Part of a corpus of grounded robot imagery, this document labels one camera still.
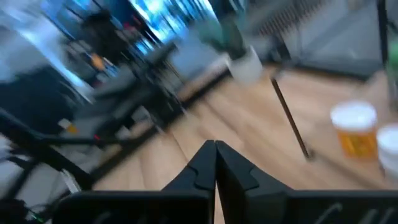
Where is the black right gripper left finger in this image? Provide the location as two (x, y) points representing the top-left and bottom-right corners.
(161, 139), (217, 192)

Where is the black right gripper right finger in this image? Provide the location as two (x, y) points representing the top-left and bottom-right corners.
(216, 140), (293, 224)

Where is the orange bottle white cap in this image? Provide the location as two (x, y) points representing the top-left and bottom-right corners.
(329, 100), (379, 160)

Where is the white bottle wide cap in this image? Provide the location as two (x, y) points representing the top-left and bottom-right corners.
(375, 123), (398, 187)

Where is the green cap medicine bottle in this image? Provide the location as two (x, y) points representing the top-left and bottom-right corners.
(385, 40), (398, 111)

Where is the wooden shelf board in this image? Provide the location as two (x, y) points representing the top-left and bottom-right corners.
(276, 70), (398, 190)

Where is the green plant in white pot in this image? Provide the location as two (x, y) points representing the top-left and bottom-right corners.
(195, 12), (264, 85)

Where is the person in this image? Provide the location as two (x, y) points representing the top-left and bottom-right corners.
(82, 9), (128, 66)

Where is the black shelf frame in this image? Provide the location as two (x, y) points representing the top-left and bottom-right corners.
(269, 0), (391, 161)

